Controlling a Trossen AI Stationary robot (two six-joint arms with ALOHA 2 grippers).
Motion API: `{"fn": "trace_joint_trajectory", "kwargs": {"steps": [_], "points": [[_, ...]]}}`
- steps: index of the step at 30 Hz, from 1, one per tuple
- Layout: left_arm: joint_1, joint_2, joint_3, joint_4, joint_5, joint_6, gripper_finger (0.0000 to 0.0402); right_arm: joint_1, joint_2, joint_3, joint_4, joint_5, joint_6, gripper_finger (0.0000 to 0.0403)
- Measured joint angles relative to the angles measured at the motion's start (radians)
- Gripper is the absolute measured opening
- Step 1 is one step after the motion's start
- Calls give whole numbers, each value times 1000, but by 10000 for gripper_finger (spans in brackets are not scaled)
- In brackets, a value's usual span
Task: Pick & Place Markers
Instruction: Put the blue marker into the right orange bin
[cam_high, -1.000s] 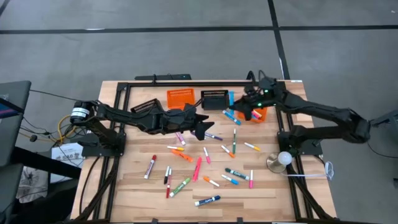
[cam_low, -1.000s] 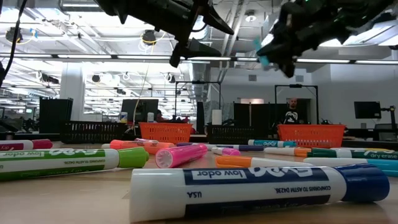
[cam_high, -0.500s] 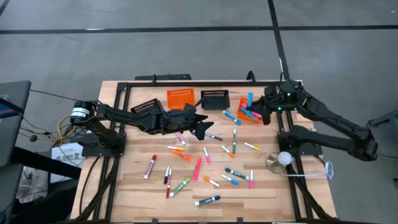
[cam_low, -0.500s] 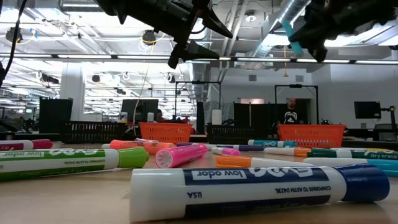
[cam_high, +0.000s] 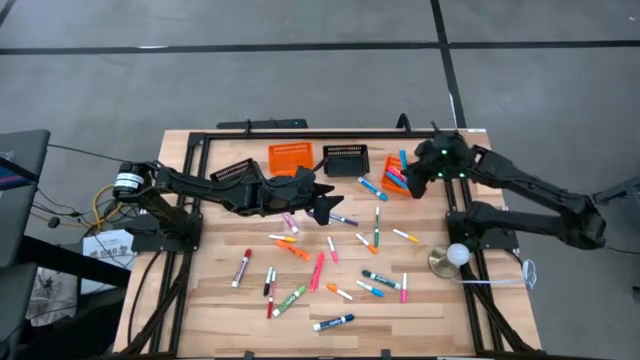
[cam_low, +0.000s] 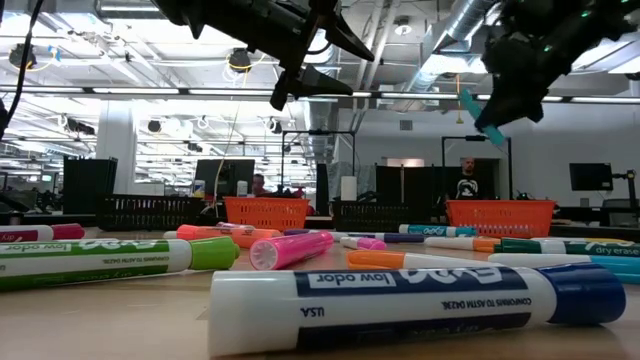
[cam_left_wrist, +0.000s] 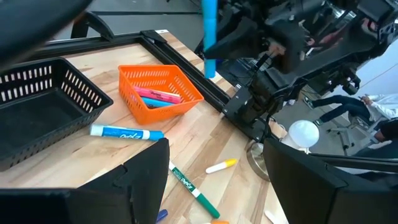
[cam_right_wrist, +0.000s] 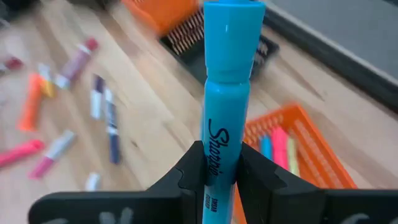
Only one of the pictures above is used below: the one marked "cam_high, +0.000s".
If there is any white lamp cable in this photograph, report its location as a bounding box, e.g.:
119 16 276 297
457 258 539 292

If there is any yellow cable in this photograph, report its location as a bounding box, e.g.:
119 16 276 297
92 183 125 232

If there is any orange slotted plastic basket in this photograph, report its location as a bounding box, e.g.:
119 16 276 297
267 141 316 179
380 154 414 198

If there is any black slotted plastic basket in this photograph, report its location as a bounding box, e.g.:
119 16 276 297
209 157 264 184
322 144 371 178

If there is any red Expo marker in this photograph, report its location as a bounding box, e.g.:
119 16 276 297
231 248 253 289

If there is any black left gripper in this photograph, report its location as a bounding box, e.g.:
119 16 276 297
257 166 345 226

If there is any grey side table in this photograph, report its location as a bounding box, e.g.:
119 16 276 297
0 129 51 271

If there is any patterned cloth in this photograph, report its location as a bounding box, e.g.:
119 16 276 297
24 267 84 327

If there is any brass lamp with white bulb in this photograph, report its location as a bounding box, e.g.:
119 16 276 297
428 242 472 280

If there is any light green Expo marker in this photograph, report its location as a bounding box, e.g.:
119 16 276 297
272 285 308 318

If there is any black bar device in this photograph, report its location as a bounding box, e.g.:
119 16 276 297
215 118 309 131

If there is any white paper sheet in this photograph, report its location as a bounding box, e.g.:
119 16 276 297
82 229 135 296

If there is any blue-capped white thin marker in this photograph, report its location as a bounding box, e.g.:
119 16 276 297
355 279 385 298

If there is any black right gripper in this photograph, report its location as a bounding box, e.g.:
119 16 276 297
402 130 474 200

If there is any red thin dry-erase marker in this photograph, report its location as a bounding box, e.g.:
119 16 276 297
266 269 277 320

